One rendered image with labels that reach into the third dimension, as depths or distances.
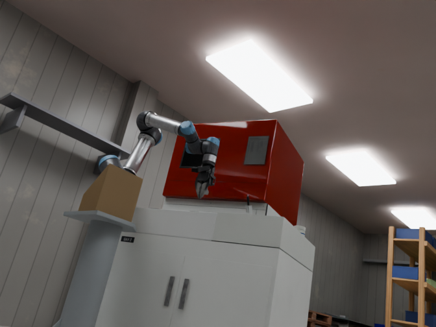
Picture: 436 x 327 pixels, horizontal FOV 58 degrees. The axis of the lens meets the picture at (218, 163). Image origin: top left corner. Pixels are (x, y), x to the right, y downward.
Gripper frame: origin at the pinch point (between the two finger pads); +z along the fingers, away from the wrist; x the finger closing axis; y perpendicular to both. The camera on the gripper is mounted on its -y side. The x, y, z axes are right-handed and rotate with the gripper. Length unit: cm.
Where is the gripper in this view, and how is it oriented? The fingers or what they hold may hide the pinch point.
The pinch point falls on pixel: (199, 196)
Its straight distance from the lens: 214.7
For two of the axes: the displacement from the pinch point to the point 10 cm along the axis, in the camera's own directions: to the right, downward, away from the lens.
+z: -1.9, 9.2, -3.5
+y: 4.5, 4.0, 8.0
